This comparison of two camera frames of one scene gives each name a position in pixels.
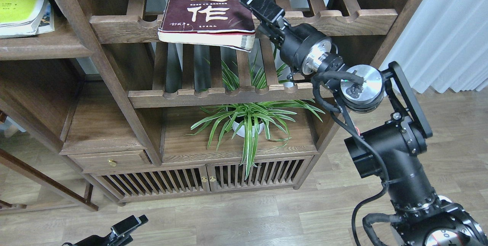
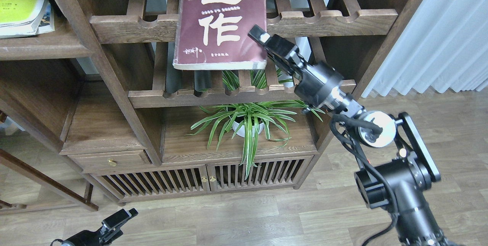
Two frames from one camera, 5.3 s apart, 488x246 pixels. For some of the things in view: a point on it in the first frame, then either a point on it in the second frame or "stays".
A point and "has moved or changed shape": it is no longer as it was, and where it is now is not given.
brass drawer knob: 111,162 stays
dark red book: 206,10 has moved or changed shape
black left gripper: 119,236 to 110,230
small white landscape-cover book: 46,24 stays
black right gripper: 302,46 to 317,82
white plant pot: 239,129 stays
